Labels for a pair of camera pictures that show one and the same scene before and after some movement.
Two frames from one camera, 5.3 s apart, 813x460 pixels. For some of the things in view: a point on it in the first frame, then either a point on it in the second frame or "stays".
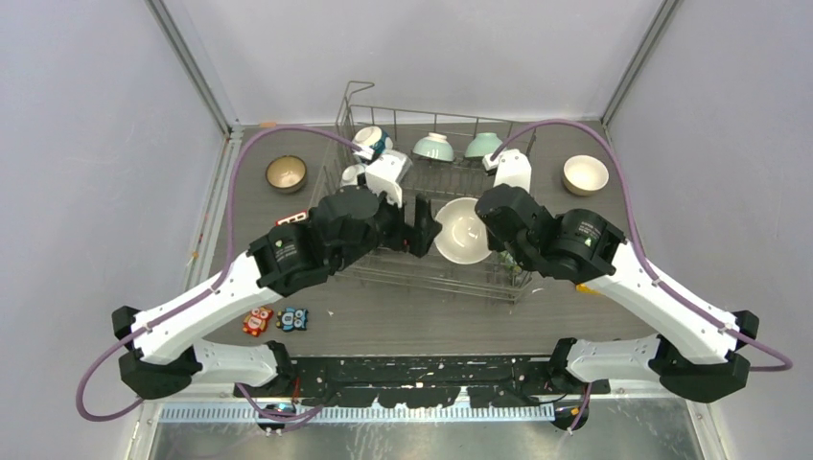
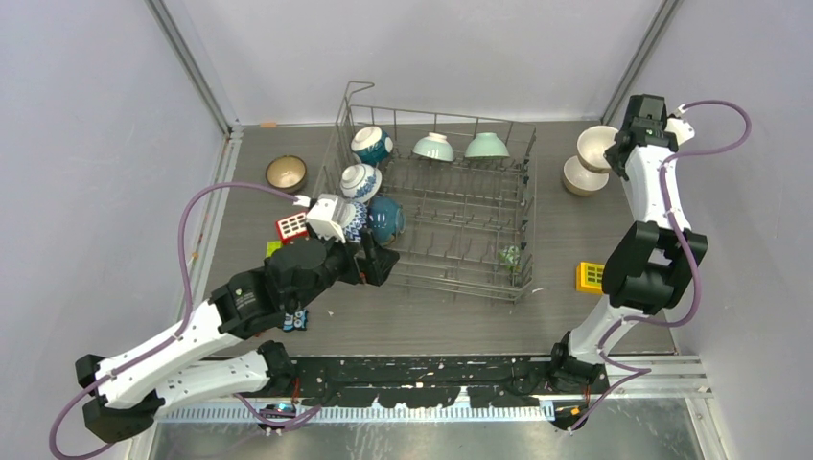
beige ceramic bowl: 463,238 -> 592,142
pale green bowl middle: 435,146 stays
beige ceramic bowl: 585,174 stays
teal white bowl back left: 371,137 stays
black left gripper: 417,239 -> 378,262
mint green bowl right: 485,143 stays
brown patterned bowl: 287,173 stays
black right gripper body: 520,253 -> 614,159
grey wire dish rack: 443,163 stays
